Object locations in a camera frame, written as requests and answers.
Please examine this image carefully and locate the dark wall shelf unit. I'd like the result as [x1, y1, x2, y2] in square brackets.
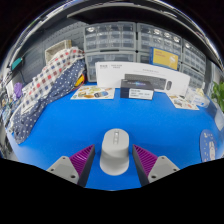
[66, 3, 223, 64]

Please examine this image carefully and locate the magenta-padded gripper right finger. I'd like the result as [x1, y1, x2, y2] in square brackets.
[132, 144, 181, 187]

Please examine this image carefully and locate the small dark labelled box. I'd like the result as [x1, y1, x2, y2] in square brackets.
[119, 78, 155, 101]

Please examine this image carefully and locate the yellow and red toy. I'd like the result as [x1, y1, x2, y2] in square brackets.
[74, 74, 86, 89]

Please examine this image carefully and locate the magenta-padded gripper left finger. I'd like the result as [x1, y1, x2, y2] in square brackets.
[46, 143, 97, 188]

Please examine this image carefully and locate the long white keyboard box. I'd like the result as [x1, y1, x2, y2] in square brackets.
[94, 61, 191, 98]

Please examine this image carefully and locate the green plant in white pot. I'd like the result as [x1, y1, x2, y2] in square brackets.
[210, 80, 224, 132]

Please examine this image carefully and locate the purple object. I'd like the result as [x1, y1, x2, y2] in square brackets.
[13, 82, 24, 100]

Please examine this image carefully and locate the beige woven basket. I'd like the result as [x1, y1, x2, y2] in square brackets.
[44, 39, 73, 63]

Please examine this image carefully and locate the round blue cartoon mouse pad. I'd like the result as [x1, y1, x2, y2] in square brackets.
[199, 129, 220, 163]

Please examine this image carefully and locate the yellow and blue box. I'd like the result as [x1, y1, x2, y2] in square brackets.
[149, 46, 180, 71]

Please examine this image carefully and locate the grey computer mouse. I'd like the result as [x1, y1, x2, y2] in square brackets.
[99, 128, 130, 177]

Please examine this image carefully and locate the red blue checked cloth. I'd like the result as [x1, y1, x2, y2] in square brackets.
[19, 46, 86, 115]

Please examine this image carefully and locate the colourful sticker sheet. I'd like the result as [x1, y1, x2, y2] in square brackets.
[70, 85, 116, 101]
[167, 94, 200, 111]

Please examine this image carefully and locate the teal object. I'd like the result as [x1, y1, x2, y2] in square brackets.
[11, 56, 25, 71]

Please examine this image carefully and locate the white and blue glove box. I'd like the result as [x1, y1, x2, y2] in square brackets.
[184, 87, 211, 108]

